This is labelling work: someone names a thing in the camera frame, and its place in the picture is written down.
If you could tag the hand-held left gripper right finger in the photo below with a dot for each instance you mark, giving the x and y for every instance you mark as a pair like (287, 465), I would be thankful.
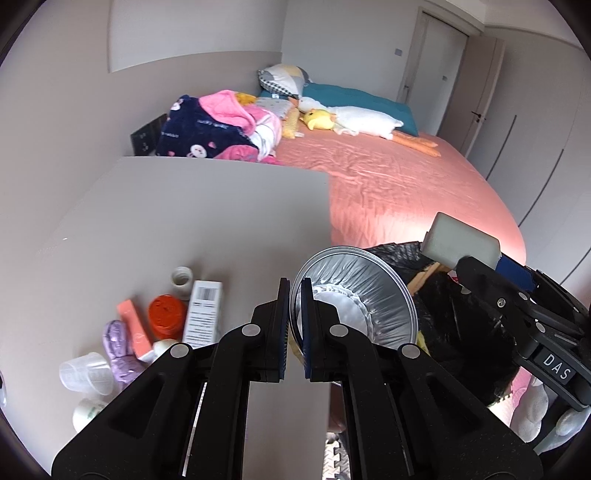
(306, 323)

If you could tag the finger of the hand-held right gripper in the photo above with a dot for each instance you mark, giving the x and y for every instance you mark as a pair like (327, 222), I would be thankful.
(512, 273)
(498, 300)

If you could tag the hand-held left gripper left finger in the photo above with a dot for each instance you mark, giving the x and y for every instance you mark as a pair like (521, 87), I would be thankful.
(282, 323)

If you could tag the black-lined trash bin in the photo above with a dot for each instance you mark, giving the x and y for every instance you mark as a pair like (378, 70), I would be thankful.
(461, 332)

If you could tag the aluminium foil bowl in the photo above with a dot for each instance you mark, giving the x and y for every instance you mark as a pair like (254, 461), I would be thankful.
(351, 277)

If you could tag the white foam block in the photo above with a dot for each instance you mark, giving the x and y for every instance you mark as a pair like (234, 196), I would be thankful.
(457, 240)

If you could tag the white barcode carton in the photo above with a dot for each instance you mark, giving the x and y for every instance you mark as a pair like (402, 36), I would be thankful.
(203, 314)

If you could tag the cardboard box bin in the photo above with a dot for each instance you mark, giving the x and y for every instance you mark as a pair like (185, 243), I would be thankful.
(420, 277)

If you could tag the purple wrapper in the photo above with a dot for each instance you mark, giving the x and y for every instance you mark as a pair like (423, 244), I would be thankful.
(120, 355)

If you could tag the white bottle green label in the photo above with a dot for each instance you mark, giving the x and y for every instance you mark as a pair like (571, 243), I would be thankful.
(87, 415)

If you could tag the white soft toy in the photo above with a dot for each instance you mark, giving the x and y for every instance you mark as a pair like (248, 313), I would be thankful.
(535, 406)

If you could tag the small open white bottle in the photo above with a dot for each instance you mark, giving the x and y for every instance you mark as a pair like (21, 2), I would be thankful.
(181, 286)

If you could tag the white wardrobe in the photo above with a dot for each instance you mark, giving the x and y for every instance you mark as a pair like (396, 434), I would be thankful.
(545, 138)

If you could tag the light grey desk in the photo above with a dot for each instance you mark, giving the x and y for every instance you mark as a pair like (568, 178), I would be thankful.
(184, 221)

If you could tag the bed with pink sheet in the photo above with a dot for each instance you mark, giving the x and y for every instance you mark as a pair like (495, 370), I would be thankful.
(392, 194)

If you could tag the pink and white blanket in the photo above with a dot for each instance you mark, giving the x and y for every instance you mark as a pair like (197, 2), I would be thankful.
(268, 131)

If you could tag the yellow dotted plush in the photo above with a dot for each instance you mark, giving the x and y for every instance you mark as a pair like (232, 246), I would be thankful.
(292, 127)

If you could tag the yellow duck plush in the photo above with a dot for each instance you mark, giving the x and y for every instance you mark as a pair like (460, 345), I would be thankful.
(318, 120)

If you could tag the clear plastic cup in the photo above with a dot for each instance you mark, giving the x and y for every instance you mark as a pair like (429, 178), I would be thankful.
(85, 374)

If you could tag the white goose plush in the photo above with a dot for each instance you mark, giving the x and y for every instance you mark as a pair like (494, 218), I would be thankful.
(364, 117)

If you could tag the navy printed blanket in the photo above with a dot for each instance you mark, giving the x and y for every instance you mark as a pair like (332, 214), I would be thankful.
(194, 124)

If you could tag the teal pillow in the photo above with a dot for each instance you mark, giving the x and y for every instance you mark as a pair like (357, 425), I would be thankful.
(369, 99)

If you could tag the pink hooded garment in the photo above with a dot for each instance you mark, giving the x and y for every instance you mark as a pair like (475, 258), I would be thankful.
(221, 104)

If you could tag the yellow plush toy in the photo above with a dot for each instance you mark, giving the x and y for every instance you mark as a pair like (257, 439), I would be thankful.
(244, 98)

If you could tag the patterned grey yellow pillow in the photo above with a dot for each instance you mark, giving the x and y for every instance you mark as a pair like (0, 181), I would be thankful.
(281, 78)

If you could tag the dark wall socket panel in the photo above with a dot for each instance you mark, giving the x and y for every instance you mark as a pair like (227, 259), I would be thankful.
(145, 136)

